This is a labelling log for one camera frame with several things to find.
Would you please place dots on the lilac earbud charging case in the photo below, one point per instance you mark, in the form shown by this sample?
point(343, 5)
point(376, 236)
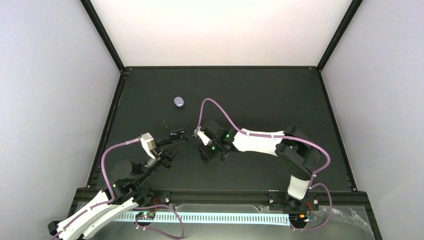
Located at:
point(179, 102)

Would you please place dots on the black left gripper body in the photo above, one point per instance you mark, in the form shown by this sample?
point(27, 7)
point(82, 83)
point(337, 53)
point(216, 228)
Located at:
point(161, 157)

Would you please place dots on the white slotted cable duct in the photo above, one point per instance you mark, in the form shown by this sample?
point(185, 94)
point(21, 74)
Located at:
point(278, 219)

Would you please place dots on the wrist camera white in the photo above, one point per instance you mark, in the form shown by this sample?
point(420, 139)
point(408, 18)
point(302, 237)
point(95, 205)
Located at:
point(148, 144)
point(198, 134)

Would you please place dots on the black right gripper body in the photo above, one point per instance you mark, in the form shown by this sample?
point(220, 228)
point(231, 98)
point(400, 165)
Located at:
point(209, 153)

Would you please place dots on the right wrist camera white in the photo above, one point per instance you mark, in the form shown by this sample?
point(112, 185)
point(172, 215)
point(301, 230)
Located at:
point(198, 134)

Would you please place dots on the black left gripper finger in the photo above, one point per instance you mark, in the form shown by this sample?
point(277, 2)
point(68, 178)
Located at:
point(174, 147)
point(163, 142)

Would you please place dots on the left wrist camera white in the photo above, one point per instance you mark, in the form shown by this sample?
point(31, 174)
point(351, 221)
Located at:
point(148, 144)

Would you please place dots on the black earbud charging case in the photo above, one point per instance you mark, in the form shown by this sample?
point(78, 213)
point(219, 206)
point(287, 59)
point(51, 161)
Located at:
point(178, 135)

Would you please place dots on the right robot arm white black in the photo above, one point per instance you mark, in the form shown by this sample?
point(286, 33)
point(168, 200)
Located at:
point(302, 158)

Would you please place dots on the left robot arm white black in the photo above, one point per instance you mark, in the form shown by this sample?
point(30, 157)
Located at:
point(129, 191)

